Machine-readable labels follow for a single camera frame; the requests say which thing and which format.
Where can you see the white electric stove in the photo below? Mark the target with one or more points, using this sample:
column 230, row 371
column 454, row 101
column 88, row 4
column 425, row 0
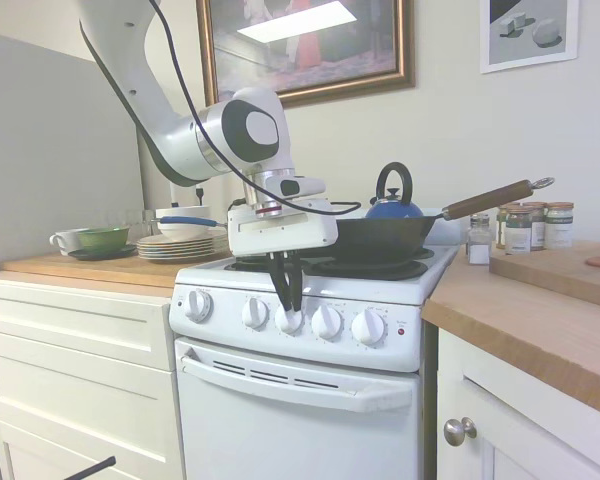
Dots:
column 300, row 440

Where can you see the grey partition panel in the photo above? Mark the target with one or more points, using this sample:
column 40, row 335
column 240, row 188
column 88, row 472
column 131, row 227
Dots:
column 55, row 165

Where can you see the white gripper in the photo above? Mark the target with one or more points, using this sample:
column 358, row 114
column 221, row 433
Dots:
column 280, row 235

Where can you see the spice jar white label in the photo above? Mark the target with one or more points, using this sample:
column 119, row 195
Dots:
column 560, row 227

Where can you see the white cup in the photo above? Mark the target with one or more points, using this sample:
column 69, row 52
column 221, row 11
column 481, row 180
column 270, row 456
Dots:
column 66, row 239

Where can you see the white drawer cabinet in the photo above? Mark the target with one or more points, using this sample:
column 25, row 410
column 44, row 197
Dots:
column 70, row 380

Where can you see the glass salt shaker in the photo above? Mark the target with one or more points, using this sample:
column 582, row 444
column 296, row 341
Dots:
column 478, row 245

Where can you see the white burner knob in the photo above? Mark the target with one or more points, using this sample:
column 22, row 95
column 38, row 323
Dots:
column 327, row 323
column 290, row 324
column 368, row 327
column 255, row 313

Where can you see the spice jar orange lid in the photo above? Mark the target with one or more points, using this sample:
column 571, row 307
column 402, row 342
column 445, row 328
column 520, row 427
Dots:
column 538, row 225
column 501, row 227

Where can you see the green bowl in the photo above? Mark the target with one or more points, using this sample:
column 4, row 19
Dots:
column 104, row 237

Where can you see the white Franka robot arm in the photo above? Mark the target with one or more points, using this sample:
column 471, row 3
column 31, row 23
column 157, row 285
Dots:
column 145, row 100

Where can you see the dark saucer plate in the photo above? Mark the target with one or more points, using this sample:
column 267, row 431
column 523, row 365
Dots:
column 105, row 254

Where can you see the grey still life poster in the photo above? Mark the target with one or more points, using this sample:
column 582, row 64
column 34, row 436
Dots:
column 530, row 30

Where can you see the white cabinet with door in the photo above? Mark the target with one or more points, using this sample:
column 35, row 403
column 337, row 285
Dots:
column 505, row 445

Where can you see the spice jar dark contents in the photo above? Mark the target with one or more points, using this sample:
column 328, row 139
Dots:
column 518, row 232

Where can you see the gold framed painting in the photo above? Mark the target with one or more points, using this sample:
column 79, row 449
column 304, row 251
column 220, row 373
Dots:
column 330, row 60

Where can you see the wooden board under dishes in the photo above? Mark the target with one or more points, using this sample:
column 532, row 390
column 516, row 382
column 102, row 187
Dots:
column 80, row 267

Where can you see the clear drinking glass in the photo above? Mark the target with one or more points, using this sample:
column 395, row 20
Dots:
column 140, row 222

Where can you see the silver round cabinet knob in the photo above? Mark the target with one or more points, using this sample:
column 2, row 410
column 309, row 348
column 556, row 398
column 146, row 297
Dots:
column 457, row 432

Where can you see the thick wooden cutting board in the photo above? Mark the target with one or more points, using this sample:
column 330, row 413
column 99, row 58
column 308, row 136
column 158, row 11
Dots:
column 565, row 275

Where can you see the large black coil burner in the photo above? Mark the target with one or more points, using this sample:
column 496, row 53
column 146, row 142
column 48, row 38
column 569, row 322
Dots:
column 370, row 270

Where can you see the black rod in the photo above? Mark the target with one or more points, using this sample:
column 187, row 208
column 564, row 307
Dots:
column 87, row 468

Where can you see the white ceramic bowl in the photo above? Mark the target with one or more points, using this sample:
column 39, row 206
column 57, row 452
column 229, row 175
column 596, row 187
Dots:
column 185, row 232
column 185, row 211

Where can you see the small black coil burner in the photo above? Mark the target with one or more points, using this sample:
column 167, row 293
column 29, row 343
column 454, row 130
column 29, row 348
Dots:
column 426, row 253
column 250, row 265

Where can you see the white oven temperature knob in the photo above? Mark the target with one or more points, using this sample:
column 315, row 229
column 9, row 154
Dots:
column 197, row 305

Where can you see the white dinner plate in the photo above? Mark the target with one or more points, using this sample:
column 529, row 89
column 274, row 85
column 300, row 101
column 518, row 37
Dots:
column 180, row 242
column 180, row 252
column 180, row 248

